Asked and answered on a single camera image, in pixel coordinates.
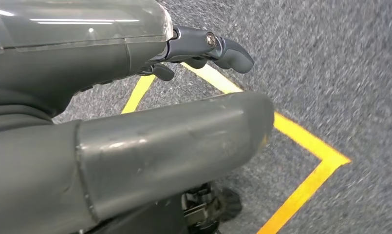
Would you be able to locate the yellow floor tape square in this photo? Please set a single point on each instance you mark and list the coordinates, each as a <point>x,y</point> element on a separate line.
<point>312,148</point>

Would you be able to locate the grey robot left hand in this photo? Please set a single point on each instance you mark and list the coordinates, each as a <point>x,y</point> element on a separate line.
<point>150,145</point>

